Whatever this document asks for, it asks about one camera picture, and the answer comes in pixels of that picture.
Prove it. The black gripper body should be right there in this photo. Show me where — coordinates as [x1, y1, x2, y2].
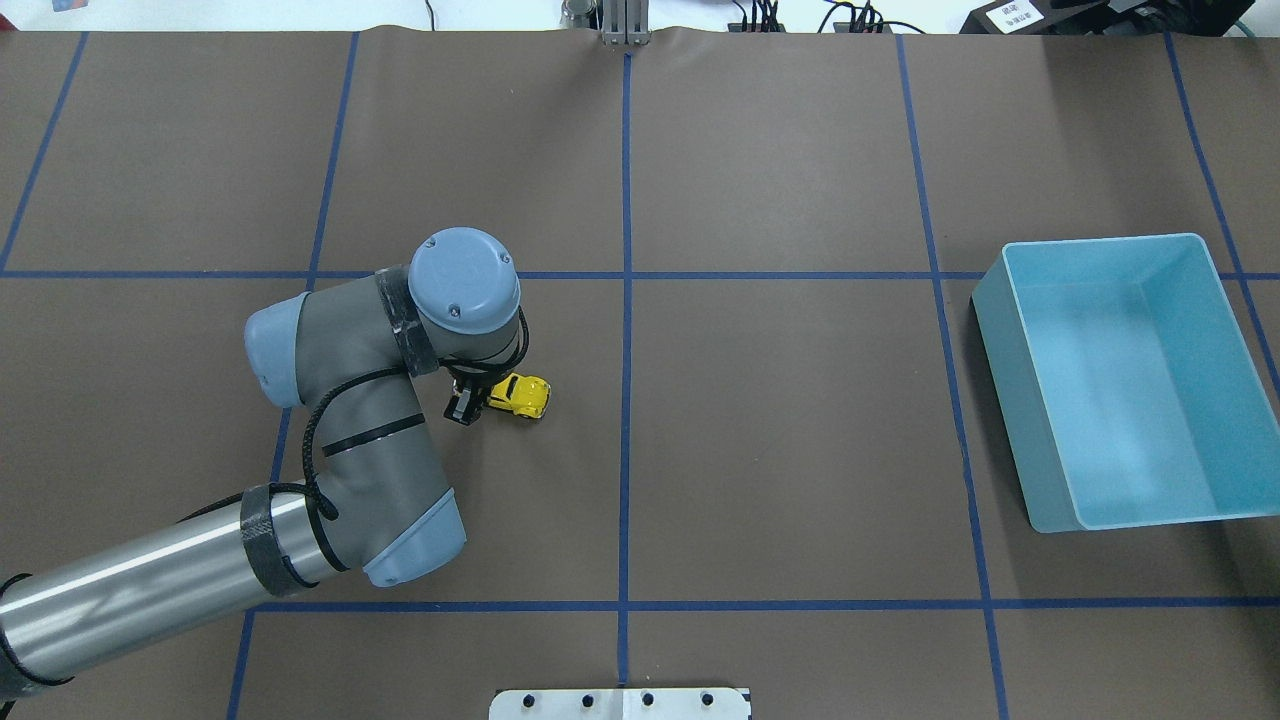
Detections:
[444, 363, 513, 404]

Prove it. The yellow beetle toy car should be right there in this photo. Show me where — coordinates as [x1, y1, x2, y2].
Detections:
[486, 373, 550, 420]

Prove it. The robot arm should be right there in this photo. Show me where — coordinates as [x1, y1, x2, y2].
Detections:
[3, 227, 529, 705]

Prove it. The black labelled device box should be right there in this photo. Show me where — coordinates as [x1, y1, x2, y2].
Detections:
[959, 1, 1108, 36]

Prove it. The light blue plastic bin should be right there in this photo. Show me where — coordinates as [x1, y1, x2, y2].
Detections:
[972, 233, 1279, 534]

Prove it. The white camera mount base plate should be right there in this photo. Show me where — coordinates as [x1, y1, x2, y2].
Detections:
[488, 687, 753, 719]

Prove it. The aluminium frame post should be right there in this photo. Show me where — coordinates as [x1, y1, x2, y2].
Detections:
[598, 0, 652, 46]

